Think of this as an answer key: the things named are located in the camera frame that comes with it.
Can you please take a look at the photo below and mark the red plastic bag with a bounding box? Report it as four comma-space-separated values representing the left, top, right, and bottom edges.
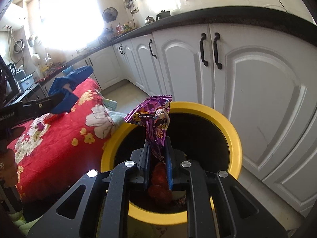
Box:
148, 162, 173, 205

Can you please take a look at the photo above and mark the blue rubber glove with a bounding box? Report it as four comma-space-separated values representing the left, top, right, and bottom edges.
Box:
48, 66, 94, 114

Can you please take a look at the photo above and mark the purple snack wrapper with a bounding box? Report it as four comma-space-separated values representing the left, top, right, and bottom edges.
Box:
124, 95, 173, 162

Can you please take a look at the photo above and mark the yellow rimmed trash bin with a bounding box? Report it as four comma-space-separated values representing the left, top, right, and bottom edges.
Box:
100, 102, 242, 226

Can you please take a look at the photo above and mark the black kitchen countertop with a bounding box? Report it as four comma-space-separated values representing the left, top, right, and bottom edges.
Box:
38, 6, 317, 84

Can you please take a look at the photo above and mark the left hand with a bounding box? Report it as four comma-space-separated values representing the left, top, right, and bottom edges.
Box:
0, 140, 18, 187

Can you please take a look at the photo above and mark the black microwave oven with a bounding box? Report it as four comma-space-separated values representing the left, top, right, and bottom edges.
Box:
0, 57, 21, 108

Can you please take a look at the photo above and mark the red floral tablecloth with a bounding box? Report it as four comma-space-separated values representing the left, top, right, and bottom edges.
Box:
9, 78, 124, 204

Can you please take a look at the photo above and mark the steel kettle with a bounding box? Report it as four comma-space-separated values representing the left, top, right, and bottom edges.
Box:
145, 16, 155, 25

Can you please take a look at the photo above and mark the dark green pot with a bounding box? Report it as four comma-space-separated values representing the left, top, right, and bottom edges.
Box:
156, 10, 171, 21

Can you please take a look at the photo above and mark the wall fan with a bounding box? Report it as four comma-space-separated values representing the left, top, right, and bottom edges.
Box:
102, 7, 118, 23

